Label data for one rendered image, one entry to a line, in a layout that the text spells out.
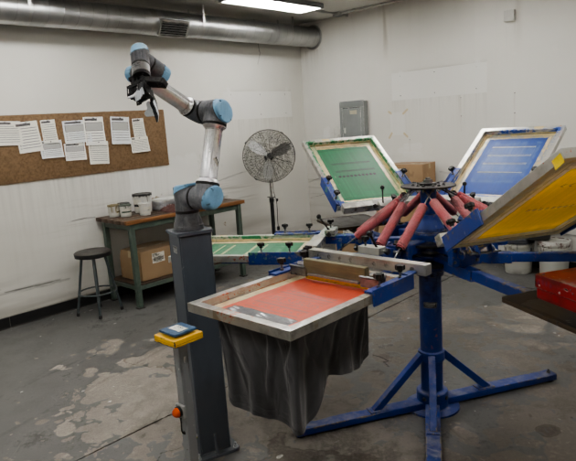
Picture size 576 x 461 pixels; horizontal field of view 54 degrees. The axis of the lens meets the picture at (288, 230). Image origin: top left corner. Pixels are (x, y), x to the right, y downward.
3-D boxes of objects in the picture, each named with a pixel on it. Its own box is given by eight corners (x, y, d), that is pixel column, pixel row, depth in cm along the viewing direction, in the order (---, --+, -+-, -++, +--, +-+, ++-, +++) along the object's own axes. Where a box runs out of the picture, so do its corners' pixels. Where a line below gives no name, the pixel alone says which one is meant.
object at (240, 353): (301, 439, 213) (293, 330, 205) (223, 404, 243) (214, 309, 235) (305, 435, 215) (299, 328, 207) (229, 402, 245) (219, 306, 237)
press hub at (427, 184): (446, 430, 307) (442, 182, 282) (386, 409, 333) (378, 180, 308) (478, 402, 334) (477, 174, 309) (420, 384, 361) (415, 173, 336)
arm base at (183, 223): (169, 229, 287) (167, 209, 285) (197, 225, 294) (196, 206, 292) (179, 233, 274) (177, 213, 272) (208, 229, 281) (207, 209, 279)
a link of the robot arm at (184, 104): (198, 108, 292) (126, 58, 253) (215, 107, 286) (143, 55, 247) (193, 129, 290) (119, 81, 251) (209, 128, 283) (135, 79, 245)
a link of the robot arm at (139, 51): (154, 48, 241) (138, 37, 235) (155, 68, 236) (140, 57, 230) (140, 58, 245) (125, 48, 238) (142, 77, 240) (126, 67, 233)
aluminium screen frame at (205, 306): (291, 341, 194) (290, 331, 193) (187, 311, 234) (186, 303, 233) (412, 284, 249) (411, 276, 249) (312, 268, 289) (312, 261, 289)
